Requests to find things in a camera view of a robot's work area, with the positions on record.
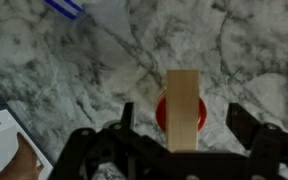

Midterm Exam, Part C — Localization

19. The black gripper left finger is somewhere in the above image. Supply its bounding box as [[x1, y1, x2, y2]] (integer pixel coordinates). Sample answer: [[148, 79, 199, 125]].
[[48, 101, 168, 180]]

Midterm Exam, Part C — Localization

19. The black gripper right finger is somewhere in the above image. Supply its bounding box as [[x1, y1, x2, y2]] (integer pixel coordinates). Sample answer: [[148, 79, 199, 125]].
[[226, 103, 288, 180]]

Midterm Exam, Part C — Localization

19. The small red lid container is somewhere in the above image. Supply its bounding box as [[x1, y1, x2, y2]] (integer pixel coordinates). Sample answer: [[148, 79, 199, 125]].
[[155, 90, 207, 132]]

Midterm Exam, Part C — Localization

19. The light wooden block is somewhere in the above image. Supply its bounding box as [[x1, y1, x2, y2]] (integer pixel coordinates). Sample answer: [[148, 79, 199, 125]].
[[166, 70, 199, 152]]

